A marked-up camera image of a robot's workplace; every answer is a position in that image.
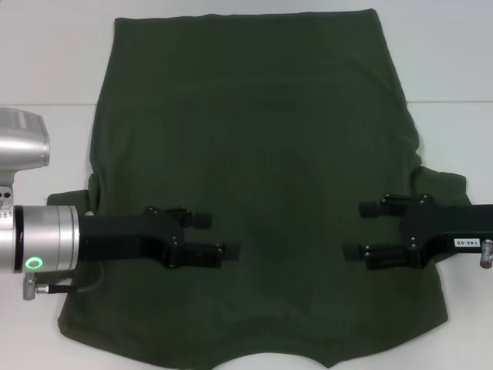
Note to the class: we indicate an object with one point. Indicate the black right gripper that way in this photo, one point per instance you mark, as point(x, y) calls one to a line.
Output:
point(450, 227)

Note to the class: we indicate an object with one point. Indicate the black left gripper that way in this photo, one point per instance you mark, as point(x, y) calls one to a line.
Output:
point(123, 239)

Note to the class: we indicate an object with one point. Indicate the dark green t-shirt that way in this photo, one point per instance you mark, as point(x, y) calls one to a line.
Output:
point(250, 115)

